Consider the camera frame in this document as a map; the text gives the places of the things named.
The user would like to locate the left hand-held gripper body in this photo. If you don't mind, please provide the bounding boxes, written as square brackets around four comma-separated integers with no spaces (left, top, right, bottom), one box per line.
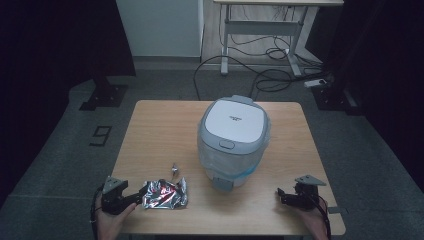
[100,176,134,216]

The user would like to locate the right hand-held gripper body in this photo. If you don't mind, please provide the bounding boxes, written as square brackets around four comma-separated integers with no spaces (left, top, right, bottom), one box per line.
[293,174,328,212]

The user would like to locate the silver foil wrapper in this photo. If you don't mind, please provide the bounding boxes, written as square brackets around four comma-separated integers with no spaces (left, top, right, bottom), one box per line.
[142,177,189,210]

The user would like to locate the person's left hand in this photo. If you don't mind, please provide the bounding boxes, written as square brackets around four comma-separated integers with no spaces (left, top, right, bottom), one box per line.
[94,194,138,240]

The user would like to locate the person's right hand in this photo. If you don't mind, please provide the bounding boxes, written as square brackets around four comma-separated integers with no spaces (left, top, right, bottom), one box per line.
[295,203,331,240]

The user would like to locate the clear plastic bin liner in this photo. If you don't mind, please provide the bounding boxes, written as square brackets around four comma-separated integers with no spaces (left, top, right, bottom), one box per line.
[197,123,272,183]

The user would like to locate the black stand base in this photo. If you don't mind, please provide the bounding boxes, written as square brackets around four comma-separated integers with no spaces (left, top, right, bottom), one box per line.
[78,75,130,112]
[310,81,364,117]

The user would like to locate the white power strip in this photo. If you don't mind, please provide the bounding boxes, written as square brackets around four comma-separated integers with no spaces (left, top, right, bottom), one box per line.
[303,78,328,89]

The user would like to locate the dark curtain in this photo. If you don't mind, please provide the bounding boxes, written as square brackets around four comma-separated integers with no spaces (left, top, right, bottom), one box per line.
[304,0,424,184]
[0,0,137,208]

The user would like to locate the white cabinet panel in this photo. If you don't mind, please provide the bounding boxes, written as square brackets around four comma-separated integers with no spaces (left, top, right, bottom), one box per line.
[115,0,205,58]

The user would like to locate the white metal-legged desk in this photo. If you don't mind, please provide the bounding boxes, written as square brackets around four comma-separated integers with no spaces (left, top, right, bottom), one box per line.
[212,0,345,78]

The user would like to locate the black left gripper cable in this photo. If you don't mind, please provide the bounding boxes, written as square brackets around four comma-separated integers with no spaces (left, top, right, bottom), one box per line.
[89,184,106,240]

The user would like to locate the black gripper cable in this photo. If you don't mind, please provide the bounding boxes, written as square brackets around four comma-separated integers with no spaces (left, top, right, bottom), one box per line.
[89,184,106,240]
[311,193,333,240]

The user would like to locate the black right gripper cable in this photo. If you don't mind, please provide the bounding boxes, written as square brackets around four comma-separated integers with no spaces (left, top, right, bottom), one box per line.
[311,193,333,240]

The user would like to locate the black floor cable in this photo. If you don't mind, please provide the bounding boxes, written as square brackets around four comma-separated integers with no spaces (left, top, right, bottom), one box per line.
[193,33,326,102]

